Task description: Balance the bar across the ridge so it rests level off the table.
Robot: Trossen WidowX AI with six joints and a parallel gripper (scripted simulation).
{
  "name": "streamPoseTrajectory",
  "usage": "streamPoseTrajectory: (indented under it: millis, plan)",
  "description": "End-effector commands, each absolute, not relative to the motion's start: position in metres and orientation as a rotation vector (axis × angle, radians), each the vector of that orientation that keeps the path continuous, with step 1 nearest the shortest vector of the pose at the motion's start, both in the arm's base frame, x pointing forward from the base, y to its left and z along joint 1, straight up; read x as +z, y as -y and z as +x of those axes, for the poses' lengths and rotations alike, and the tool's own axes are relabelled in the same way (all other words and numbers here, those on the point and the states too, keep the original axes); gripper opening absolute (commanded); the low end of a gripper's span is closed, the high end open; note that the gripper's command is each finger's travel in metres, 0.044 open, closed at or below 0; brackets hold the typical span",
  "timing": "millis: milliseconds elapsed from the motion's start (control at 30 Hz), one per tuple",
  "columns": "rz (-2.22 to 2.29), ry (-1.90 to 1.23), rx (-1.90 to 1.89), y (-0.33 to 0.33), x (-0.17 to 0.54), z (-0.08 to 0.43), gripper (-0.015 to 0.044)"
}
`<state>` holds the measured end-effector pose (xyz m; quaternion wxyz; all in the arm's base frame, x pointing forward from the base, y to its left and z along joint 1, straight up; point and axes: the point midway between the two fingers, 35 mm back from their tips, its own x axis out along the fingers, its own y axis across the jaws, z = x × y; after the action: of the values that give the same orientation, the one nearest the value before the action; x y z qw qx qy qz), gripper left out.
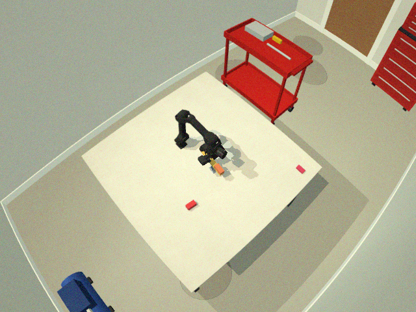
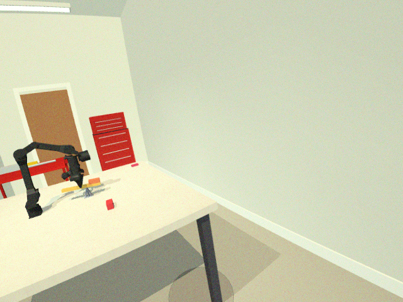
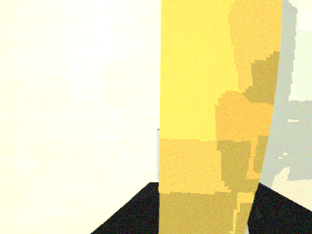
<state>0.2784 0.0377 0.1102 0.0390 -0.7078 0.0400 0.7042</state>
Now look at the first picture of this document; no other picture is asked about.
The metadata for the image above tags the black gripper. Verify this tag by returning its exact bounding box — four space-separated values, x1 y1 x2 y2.
198 145 225 166

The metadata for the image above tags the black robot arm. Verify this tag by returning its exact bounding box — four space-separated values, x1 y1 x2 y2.
174 109 228 159

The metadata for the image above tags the small red block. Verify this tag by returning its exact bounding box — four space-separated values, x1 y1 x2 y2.
296 165 305 174
186 200 196 210

